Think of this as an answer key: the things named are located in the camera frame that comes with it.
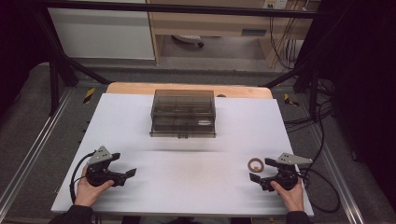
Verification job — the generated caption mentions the hanging black cables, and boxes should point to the hanging black cables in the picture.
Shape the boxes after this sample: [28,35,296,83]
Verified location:
[268,0,312,71]

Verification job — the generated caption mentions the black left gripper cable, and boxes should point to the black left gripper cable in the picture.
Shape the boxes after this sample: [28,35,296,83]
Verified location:
[69,150,96,205]

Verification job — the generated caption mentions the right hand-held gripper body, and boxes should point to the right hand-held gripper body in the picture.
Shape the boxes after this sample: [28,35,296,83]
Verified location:
[260,152,314,192]

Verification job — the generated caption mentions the white chair base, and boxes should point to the white chair base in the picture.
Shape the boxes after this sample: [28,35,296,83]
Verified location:
[171,34,205,49]

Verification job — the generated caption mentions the white power strip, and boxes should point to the white power strip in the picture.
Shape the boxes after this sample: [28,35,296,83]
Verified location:
[262,0,289,10]

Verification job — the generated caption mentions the person's right hand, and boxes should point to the person's right hand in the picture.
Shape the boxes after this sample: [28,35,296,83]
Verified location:
[269,177,305,213]

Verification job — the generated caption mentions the white cabinet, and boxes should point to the white cabinet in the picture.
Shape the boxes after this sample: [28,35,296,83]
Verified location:
[47,0,156,61]

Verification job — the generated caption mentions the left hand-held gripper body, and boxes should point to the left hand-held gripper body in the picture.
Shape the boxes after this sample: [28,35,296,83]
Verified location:
[85,146,127,188]

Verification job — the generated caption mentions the light wooden table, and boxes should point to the light wooden table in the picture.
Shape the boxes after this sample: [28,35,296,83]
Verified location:
[106,81,275,100]

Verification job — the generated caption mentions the light wooden desk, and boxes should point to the light wooden desk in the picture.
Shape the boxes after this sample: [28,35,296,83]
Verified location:
[146,0,321,68]

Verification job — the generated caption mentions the black cables on floor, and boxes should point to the black cables on floor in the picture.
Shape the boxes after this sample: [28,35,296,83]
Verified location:
[283,78,335,134]

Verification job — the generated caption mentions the person's left hand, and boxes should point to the person's left hand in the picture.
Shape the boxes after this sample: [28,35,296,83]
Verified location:
[74,164,116,208]

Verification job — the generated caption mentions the translucent grey drawer box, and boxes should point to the translucent grey drawer box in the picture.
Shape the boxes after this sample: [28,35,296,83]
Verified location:
[148,89,218,139]

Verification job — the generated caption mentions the wooden ring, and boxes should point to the wooden ring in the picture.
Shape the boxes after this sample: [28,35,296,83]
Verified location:
[247,157,265,174]

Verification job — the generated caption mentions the person's lap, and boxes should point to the person's lap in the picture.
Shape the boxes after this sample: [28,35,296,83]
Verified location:
[120,215,253,224]

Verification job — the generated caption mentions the black curtain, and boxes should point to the black curtain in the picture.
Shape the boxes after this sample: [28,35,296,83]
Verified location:
[300,0,396,213]
[0,0,60,118]

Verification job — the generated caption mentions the black metal frame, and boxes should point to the black metal frame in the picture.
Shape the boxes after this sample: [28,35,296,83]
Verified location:
[29,0,331,117]

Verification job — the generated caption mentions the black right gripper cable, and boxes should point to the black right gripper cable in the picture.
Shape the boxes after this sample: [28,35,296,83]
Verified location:
[298,104,342,215]

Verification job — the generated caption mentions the aluminium floor rail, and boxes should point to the aluminium floor rail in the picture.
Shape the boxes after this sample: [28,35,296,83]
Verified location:
[0,88,76,216]
[297,92,367,224]

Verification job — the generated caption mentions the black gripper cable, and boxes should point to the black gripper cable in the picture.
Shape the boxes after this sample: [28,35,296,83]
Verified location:
[298,104,342,215]
[69,150,96,205]

